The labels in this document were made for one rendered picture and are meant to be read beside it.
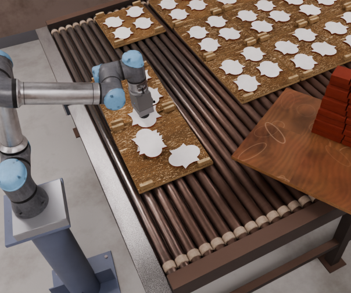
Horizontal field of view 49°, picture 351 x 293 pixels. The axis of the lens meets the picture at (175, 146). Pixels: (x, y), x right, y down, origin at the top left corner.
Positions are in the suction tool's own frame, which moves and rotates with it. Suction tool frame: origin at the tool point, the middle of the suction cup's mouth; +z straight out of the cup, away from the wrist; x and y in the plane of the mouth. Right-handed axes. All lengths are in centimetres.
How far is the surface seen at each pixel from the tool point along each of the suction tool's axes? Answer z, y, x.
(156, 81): 18, 40, -24
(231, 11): 18, 76, -99
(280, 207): 20, -58, -28
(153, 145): 15.3, -3.4, -0.3
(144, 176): 18.3, -14.4, 10.5
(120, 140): 18.3, 11.4, 10.5
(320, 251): 85, -61, -61
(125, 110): 18.3, 28.9, -0.3
